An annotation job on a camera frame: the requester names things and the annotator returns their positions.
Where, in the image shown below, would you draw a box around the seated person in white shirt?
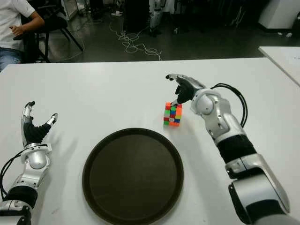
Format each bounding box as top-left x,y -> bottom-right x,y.
0,0 -> 45,65

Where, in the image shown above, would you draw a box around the black chair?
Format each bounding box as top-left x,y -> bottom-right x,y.
14,0 -> 84,64

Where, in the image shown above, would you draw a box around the silver humanoid robot legs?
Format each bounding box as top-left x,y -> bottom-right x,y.
149,0 -> 165,37

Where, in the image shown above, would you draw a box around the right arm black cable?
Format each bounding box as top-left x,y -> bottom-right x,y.
210,82 -> 248,128

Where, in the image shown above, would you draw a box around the dark brown round plate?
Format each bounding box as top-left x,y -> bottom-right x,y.
82,127 -> 185,222

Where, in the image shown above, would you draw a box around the multicoloured Rubik's cube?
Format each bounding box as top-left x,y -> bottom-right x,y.
163,101 -> 183,127

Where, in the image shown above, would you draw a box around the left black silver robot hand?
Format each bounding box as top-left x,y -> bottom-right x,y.
20,101 -> 59,150

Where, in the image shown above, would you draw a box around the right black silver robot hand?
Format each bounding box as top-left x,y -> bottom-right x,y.
165,74 -> 207,105

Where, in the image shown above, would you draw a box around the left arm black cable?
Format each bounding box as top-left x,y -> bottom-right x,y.
0,150 -> 31,200

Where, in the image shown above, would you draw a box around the white side table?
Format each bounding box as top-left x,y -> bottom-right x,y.
258,46 -> 300,86

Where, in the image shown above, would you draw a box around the white framed glass cabinet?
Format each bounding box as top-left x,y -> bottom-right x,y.
61,0 -> 78,21

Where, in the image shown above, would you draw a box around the folded metal stand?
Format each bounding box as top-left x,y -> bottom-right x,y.
231,6 -> 244,26

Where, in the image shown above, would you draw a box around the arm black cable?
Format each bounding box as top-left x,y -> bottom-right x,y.
0,150 -> 31,200
210,82 -> 248,128

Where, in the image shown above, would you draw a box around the white cabinet with black base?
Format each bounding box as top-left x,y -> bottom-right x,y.
257,0 -> 300,30

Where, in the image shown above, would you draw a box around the tangled white floor cable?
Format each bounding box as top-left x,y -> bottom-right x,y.
109,16 -> 162,61

